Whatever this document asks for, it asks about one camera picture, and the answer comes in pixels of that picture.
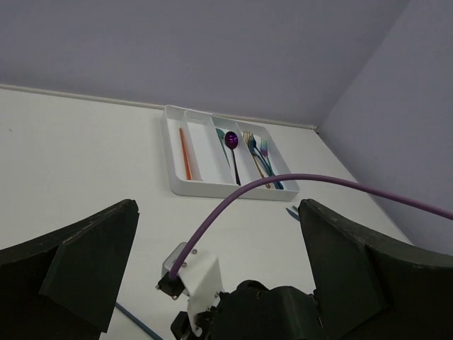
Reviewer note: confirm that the matte teal spoon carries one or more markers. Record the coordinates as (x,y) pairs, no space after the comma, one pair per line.
(221,137)

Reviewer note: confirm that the shiny blue fork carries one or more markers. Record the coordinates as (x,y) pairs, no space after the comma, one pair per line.
(277,184)

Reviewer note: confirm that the matte dark blue fork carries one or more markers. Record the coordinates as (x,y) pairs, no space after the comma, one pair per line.
(254,152)

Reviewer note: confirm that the shiny purple spoon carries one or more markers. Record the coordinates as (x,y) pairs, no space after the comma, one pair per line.
(231,141)

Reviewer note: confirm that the dark blue knife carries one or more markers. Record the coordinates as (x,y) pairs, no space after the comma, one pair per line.
(293,213)

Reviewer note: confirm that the white cutlery tray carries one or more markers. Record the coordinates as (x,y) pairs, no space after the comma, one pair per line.
(210,156)

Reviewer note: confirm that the orange chopstick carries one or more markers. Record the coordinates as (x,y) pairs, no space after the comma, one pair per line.
(185,155)

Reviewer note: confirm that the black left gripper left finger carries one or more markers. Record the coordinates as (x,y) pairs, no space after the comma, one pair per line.
(64,284)

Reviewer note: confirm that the ornate gold fork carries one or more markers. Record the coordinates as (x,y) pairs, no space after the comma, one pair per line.
(262,167)

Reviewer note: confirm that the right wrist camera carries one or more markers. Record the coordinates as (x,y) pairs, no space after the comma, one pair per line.
(199,278)

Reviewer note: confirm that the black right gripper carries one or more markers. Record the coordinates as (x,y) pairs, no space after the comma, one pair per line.
(253,311)

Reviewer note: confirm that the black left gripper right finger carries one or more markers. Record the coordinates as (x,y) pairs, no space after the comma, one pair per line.
(372,286)

